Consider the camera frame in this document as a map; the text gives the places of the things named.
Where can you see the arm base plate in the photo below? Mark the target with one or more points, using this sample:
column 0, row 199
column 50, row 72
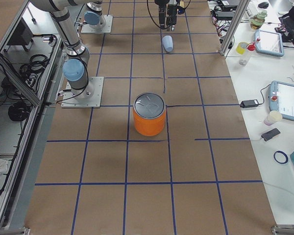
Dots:
column 90, row 97
column 87, row 29

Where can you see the yellow tape roll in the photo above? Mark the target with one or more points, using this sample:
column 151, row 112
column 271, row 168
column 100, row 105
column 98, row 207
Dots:
column 241, row 47

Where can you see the black power adapter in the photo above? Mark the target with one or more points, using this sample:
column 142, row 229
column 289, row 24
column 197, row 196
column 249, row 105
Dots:
column 249, row 103

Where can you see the aluminium frame post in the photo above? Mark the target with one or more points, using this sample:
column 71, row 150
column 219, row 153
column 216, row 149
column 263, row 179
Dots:
column 241, row 8

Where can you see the light blue plastic cup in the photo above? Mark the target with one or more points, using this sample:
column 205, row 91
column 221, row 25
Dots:
column 167, row 43

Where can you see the black smartphone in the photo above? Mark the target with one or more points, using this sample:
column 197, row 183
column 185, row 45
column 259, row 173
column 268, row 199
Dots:
column 270, row 134

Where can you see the blue teach pendant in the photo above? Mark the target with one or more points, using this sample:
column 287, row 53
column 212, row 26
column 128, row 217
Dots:
column 269, row 43
column 281, row 99

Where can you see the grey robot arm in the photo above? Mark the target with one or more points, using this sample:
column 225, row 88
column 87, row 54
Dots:
column 75, row 68
column 93, row 16

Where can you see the orange cylindrical container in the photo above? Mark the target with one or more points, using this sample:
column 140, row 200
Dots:
column 149, row 113

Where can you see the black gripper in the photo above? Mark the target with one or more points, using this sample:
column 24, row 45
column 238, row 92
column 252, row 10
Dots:
column 162, row 11

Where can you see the white paper cup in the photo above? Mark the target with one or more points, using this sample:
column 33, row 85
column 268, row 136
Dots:
column 272, row 118

